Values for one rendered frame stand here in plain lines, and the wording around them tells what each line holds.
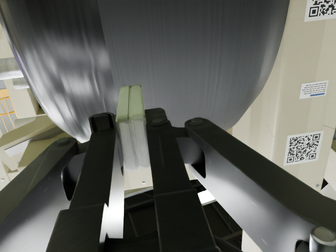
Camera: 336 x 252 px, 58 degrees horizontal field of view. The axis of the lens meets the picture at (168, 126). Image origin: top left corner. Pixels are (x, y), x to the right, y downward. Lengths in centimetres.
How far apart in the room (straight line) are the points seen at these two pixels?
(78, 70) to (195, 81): 11
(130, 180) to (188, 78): 67
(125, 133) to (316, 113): 52
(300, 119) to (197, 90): 34
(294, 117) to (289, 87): 7
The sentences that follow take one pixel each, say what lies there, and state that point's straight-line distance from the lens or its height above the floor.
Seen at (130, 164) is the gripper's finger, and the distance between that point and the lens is 16.
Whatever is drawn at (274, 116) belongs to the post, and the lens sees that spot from 61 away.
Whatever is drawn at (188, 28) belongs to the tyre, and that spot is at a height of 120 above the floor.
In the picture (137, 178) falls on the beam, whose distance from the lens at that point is 95.
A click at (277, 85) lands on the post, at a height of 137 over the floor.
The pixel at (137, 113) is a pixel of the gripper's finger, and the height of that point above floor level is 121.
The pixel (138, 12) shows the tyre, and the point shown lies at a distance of 27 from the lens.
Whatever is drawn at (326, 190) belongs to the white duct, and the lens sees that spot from 138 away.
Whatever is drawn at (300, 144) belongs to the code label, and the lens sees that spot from 66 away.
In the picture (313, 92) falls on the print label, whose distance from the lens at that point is 61.
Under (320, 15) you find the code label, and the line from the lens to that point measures 56.
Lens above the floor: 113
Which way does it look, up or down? 31 degrees up
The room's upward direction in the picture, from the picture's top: 174 degrees clockwise
